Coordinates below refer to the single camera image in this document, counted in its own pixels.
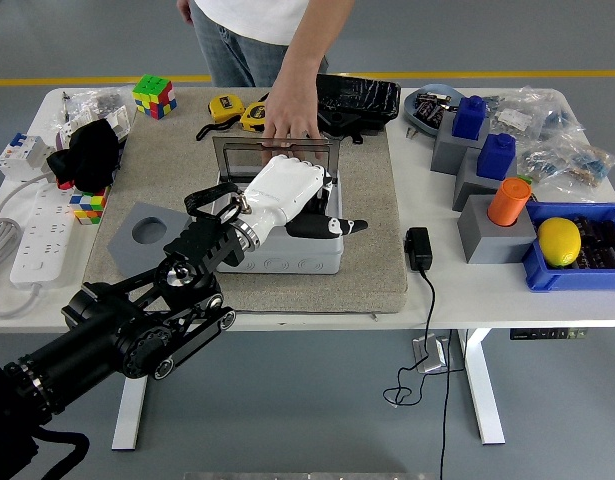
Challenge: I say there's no orange cylinder battery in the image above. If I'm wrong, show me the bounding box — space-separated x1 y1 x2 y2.
486 176 533 227

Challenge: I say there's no clear bag of screws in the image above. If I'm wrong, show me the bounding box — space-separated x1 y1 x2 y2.
66 85 138 121

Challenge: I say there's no blue plastic bin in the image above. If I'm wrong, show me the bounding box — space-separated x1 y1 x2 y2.
520 201 615 294

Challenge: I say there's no person's left hand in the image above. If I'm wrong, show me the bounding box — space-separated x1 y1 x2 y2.
262 83 324 166

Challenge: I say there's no white table leg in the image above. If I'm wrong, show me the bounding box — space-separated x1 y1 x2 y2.
110 374 151 451
456 328 507 446

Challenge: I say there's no white power strip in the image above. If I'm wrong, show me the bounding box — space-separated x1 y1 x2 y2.
9 185 78 289

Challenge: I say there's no black cloth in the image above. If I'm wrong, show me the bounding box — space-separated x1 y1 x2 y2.
46 118 123 194

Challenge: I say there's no black wrapped case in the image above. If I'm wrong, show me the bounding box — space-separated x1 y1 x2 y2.
314 73 402 146

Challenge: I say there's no black table control panel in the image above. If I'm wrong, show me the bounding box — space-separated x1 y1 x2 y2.
509 327 590 341

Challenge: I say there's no black power adapter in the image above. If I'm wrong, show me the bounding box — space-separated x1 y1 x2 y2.
403 226 434 273

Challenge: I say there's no black adapter cord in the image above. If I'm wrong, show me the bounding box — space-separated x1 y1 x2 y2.
382 267 469 480

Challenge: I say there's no white circuit breaker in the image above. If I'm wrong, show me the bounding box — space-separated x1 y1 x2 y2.
0 131 56 182

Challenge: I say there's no person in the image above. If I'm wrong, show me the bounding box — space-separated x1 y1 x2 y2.
189 0 333 89

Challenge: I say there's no small Rubik's cube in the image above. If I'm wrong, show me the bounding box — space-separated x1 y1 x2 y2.
69 188 109 226

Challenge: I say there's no blue bottle-shaped block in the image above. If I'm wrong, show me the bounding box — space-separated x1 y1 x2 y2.
451 94 490 141
475 132 518 182

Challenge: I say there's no grey-brown mat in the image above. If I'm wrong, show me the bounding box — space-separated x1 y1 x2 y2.
82 87 409 316

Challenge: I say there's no large Rubik's cube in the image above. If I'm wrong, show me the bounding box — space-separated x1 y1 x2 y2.
131 73 178 121

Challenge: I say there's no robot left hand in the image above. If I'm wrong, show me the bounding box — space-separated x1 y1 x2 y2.
239 154 369 247

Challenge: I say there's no white socket module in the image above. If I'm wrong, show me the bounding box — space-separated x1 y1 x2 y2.
104 106 134 144

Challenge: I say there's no silver metal bracket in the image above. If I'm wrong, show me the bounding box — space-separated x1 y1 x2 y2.
410 335 451 375

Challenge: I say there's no clear bag of components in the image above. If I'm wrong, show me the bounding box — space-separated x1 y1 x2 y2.
561 142 615 191
516 139 573 189
536 87 588 151
486 89 553 146

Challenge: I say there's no grey holder block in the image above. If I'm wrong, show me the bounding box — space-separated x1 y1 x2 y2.
451 147 519 214
429 117 491 176
106 202 194 277
456 193 537 265

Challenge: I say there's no blue-grey dish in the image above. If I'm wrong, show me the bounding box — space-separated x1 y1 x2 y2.
403 83 466 137

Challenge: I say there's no grey electrical box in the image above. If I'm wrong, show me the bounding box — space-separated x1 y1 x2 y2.
206 134 346 275

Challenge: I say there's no yellow lemon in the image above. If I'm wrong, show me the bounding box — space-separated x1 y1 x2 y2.
536 216 583 268

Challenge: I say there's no yellow tape measure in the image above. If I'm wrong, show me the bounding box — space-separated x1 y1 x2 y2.
239 101 268 134
195 93 246 142

